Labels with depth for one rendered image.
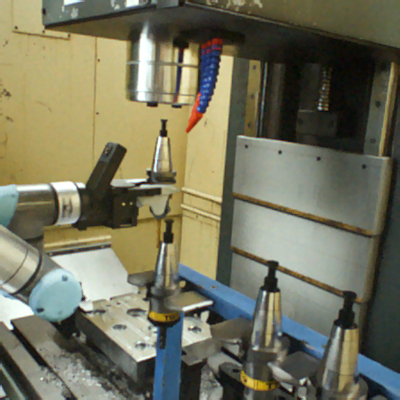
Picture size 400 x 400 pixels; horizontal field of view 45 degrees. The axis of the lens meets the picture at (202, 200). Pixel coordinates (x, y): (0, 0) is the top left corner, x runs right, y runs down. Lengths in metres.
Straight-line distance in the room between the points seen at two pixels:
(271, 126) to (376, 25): 0.58
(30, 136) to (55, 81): 0.23
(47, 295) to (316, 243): 0.75
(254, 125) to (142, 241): 1.03
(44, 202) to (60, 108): 1.15
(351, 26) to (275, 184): 0.60
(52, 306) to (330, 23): 0.59
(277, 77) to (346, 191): 0.40
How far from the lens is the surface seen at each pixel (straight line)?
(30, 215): 0.85
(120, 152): 0.92
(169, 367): 0.93
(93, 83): 2.04
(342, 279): 1.25
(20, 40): 1.93
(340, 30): 0.83
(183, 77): 0.92
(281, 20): 0.73
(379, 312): 1.26
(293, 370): 0.61
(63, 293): 0.75
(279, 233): 1.35
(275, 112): 1.41
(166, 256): 0.76
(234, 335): 0.66
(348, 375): 0.56
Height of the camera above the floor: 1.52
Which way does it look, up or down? 12 degrees down
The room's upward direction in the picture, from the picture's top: 4 degrees clockwise
